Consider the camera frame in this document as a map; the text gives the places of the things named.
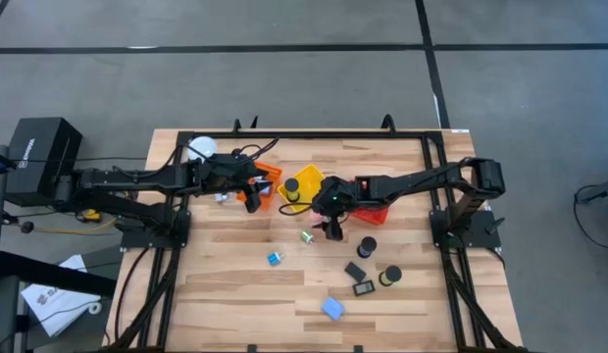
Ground white printed paper sheet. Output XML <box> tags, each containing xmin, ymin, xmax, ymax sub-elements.
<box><xmin>20</xmin><ymin>254</ymin><xmax>104</xmax><ymax>339</ymax></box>

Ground black metal beam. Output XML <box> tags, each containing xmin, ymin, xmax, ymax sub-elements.
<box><xmin>0</xmin><ymin>250</ymin><xmax>119</xmax><ymax>297</ymax></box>

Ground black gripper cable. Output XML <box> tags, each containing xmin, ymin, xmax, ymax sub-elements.
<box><xmin>278</xmin><ymin>201</ymin><xmax>317</xmax><ymax>218</ymax></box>
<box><xmin>231</xmin><ymin>136</ymin><xmax>281</xmax><ymax>160</ymax></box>

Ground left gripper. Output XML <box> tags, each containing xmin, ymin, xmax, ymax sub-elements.
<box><xmin>204</xmin><ymin>153</ymin><xmax>267</xmax><ymax>215</ymax></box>

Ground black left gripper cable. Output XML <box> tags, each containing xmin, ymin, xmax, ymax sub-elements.
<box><xmin>231</xmin><ymin>136</ymin><xmax>281</xmax><ymax>160</ymax></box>

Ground black digital clock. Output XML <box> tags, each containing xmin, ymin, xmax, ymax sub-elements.
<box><xmin>352</xmin><ymin>279</ymin><xmax>377</xmax><ymax>298</ymax></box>

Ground black floor cable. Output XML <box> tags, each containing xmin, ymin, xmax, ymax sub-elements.
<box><xmin>572</xmin><ymin>182</ymin><xmax>608</xmax><ymax>253</ymax></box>

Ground light blue cube charger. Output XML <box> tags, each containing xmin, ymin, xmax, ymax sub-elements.
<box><xmin>321</xmin><ymin>296</ymin><xmax>346</xmax><ymax>323</ymax></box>

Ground red plastic basket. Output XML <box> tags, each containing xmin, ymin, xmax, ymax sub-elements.
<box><xmin>350</xmin><ymin>177</ymin><xmax>391</xmax><ymax>227</ymax></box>

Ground yellow plastic basket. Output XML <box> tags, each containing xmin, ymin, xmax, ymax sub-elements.
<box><xmin>277</xmin><ymin>163</ymin><xmax>330</xmax><ymax>215</ymax></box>

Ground small black flat device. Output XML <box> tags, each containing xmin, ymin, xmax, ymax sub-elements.
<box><xmin>343</xmin><ymin>261</ymin><xmax>368</xmax><ymax>284</ymax></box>

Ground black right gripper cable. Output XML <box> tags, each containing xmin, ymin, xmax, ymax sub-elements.
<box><xmin>278</xmin><ymin>201</ymin><xmax>317</xmax><ymax>218</ymax></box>

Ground orange plastic basket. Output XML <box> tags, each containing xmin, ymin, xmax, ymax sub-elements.
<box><xmin>234</xmin><ymin>161</ymin><xmax>284</xmax><ymax>213</ymax></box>

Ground yellow floor cable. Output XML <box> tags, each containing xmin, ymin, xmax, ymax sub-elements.
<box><xmin>32</xmin><ymin>215</ymin><xmax>119</xmax><ymax>236</ymax></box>

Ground black equipment box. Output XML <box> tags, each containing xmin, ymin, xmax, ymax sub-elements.
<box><xmin>4</xmin><ymin>116</ymin><xmax>84</xmax><ymax>208</ymax></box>

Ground black metal table frame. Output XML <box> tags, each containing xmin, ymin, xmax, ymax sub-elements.
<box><xmin>105</xmin><ymin>114</ymin><xmax>531</xmax><ymax>353</ymax></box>

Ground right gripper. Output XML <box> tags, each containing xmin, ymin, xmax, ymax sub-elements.
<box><xmin>310</xmin><ymin>176</ymin><xmax>359</xmax><ymax>243</ymax></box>

